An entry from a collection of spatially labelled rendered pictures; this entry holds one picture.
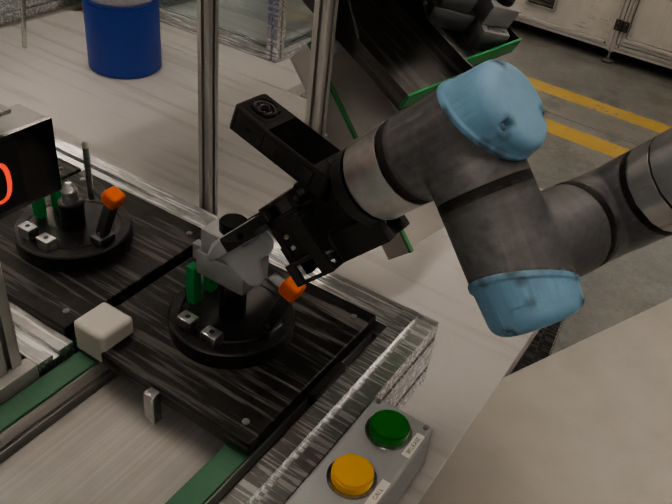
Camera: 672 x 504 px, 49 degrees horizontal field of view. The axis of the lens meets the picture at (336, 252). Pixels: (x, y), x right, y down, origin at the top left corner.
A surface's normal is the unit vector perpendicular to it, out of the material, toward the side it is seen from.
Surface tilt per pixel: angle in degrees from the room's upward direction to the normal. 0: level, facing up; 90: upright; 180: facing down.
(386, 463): 0
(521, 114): 44
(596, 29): 90
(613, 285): 0
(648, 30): 90
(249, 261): 83
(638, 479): 0
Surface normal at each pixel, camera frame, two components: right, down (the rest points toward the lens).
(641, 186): -0.81, 0.21
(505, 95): 0.66, -0.31
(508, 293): -0.47, 0.18
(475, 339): 0.10, -0.80
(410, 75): 0.40, -0.53
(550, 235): 0.50, -0.26
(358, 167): -0.73, 0.00
